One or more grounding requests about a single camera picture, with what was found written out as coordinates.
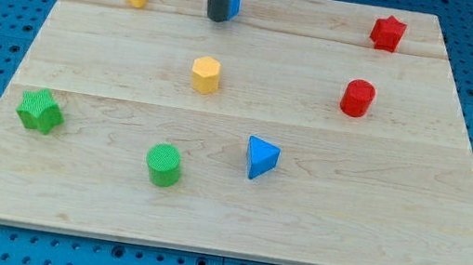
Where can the green cylinder block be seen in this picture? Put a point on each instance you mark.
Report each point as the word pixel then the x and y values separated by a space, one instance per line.
pixel 163 162

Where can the red star block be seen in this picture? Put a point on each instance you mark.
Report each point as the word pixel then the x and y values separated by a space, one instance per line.
pixel 387 33

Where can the blue block behind rod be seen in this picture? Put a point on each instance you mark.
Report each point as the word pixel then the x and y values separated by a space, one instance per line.
pixel 234 8

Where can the red cylinder block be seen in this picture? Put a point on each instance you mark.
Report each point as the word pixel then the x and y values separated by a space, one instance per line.
pixel 357 98

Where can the blue triangle block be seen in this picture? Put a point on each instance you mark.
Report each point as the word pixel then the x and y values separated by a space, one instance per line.
pixel 261 157

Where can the light wooden board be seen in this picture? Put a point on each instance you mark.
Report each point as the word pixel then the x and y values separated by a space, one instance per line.
pixel 393 187

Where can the green star block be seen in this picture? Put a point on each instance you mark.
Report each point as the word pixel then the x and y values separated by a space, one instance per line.
pixel 39 110

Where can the yellow hexagon block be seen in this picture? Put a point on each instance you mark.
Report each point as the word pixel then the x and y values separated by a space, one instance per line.
pixel 205 75

